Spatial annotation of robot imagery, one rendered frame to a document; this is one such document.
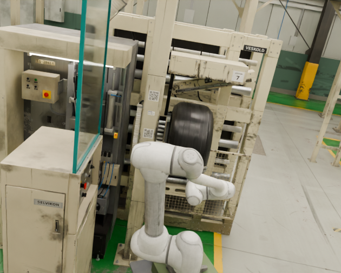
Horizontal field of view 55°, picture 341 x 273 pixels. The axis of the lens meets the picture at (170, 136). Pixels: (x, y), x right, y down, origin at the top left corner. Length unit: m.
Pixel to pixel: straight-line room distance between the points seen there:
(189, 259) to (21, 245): 0.92
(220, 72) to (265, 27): 9.17
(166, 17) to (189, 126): 0.74
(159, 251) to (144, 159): 0.59
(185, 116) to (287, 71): 9.77
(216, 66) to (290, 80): 9.50
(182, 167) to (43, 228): 0.89
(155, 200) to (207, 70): 1.31
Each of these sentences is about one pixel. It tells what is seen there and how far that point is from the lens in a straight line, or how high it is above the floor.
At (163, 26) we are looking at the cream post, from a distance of 2.28.
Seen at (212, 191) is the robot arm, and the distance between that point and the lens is 1.92.
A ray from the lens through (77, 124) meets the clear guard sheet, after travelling 1.60.
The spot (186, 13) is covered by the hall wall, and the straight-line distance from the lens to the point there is 11.55.
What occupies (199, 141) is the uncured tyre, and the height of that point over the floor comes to 1.29.
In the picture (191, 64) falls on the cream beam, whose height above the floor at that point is 1.73.
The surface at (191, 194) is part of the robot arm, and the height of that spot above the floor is 1.14.
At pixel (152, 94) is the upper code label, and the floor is 1.52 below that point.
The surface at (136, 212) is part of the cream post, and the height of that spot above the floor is 0.52.
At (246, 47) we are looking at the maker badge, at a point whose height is 1.90.
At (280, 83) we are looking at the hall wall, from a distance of 11.96.
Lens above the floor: 2.11
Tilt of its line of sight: 21 degrees down
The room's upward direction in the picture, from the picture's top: 10 degrees clockwise
